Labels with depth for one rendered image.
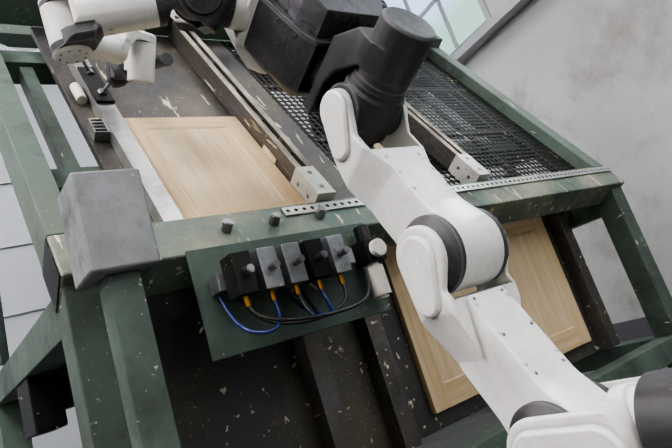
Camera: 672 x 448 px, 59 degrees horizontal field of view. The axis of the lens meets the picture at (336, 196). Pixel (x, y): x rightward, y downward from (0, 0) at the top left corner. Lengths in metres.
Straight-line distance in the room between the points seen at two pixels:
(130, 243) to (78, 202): 0.11
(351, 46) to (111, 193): 0.52
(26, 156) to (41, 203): 0.18
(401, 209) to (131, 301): 0.50
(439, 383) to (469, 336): 0.93
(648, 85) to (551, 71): 0.72
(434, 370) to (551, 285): 0.75
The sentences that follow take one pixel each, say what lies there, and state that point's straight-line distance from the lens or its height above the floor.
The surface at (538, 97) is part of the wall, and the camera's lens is 4.55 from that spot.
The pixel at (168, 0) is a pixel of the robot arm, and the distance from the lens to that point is 1.33.
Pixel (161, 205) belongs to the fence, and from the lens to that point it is 1.45.
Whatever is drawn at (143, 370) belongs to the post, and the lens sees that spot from 1.06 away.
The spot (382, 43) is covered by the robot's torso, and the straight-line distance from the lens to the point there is 1.12.
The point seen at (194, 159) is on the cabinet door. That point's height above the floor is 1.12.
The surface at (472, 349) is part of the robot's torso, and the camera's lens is 1.03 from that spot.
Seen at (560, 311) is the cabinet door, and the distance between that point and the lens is 2.49.
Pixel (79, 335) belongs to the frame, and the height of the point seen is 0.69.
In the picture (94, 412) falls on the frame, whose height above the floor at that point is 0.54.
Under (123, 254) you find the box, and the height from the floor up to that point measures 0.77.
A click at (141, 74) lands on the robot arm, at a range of 1.55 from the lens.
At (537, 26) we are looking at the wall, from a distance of 4.56.
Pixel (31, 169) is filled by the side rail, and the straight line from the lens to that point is 1.50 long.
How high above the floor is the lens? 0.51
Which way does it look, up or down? 14 degrees up
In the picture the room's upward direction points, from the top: 18 degrees counter-clockwise
